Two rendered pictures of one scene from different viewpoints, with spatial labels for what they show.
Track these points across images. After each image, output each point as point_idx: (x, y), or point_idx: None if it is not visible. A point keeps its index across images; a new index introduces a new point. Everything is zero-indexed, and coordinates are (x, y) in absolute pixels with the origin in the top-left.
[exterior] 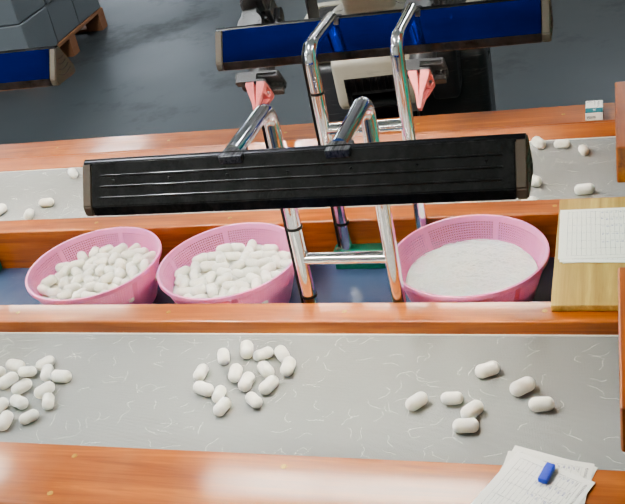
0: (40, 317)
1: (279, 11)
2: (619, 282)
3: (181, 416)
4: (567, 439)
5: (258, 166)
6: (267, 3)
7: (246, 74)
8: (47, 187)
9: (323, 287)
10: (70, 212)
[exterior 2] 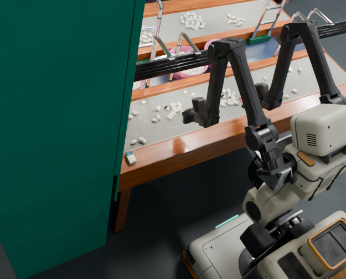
0: (212, 35)
1: (266, 102)
2: None
3: (151, 26)
4: None
5: None
6: (267, 94)
7: None
8: (294, 85)
9: (166, 80)
10: (267, 76)
